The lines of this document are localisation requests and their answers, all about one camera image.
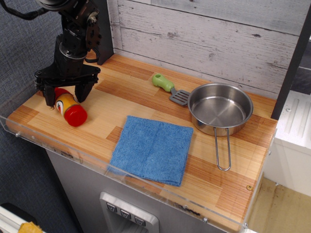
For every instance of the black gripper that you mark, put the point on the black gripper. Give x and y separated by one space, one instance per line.
66 71

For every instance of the red toy sauce bottle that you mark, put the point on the red toy sauce bottle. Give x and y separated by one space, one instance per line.
74 114

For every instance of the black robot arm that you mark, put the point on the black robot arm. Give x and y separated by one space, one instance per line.
80 35

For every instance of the clear acrylic table guard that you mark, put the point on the clear acrylic table guard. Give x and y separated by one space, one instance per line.
221 178

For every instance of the blue folded cloth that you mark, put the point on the blue folded cloth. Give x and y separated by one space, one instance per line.
152 150

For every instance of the silver button panel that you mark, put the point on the silver button panel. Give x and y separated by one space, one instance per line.
123 217

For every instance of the yellow object bottom left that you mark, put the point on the yellow object bottom left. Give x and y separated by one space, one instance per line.
29 227

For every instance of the white cabinet on right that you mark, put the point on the white cabinet on right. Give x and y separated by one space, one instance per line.
289 159

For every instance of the dark left shelf post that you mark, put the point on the dark left shelf post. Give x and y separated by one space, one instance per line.
106 47

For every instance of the dark shelf post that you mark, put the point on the dark shelf post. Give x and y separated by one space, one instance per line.
293 66
106 47

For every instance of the green handled toy spatula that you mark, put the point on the green handled toy spatula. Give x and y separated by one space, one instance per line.
177 96

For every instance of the steel pan with wire handle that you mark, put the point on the steel pan with wire handle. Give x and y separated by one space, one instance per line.
220 109

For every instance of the dark right shelf post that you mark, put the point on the dark right shelf post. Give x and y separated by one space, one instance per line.
293 66

